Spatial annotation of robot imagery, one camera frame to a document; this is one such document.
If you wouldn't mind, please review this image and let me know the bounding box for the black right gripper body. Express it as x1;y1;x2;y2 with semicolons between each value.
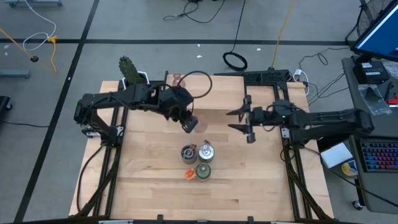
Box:
244;95;274;144

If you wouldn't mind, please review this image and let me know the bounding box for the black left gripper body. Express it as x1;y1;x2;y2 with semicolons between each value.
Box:
160;86;199;134

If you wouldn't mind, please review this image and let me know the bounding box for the pink ribbed glass candlestick holder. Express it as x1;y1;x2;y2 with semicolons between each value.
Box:
193;119;208;134
172;73;187;88

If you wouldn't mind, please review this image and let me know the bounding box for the plain silver candle tin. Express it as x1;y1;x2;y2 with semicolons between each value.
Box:
198;139;216;164
180;143;198;165

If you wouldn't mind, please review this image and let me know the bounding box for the orange-labelled scented candle tin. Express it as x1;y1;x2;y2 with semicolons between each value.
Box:
195;163;212;182

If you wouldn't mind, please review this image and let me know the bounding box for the green cactus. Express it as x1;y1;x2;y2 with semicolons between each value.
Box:
118;55;147;86

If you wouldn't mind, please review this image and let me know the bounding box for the white box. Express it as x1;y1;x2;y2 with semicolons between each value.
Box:
320;142;354;169

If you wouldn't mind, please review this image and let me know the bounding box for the round yellow blue item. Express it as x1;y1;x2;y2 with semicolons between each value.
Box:
341;160;358;177

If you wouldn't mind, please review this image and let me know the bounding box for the clear plastic bag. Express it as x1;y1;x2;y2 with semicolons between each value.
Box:
357;83;392;116

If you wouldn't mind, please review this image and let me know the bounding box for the small black computer box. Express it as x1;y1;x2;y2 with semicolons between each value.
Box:
353;60;389;85

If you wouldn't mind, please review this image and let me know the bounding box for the grey side desk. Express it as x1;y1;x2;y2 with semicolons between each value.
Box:
341;55;398;214

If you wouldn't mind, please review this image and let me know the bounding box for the backlit rainbow keyboard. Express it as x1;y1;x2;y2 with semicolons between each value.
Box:
359;140;398;173

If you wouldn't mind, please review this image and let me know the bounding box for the computer monitor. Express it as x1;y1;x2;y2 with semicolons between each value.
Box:
351;0;398;63

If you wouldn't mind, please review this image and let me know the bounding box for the black floor fan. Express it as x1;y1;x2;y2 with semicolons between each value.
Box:
345;0;394;44

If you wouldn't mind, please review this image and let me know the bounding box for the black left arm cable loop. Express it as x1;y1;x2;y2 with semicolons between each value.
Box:
177;70;213;100

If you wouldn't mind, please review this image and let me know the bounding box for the black aluminium table frame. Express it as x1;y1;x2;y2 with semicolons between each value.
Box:
73;68;336;224

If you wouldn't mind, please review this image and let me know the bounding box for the long black cable with coil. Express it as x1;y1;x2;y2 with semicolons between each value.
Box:
223;0;249;72

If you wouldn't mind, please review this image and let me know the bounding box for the thin black floor cable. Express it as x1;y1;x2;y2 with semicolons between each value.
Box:
163;0;226;24

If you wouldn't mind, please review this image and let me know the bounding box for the long yellow cable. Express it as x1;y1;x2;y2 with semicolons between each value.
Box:
271;0;295;70

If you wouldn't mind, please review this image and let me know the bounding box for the yellow floor cable with puck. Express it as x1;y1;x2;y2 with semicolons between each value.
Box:
0;27;59;73

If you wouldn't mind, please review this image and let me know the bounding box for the white floor cable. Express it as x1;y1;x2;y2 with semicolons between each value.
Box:
23;0;57;52

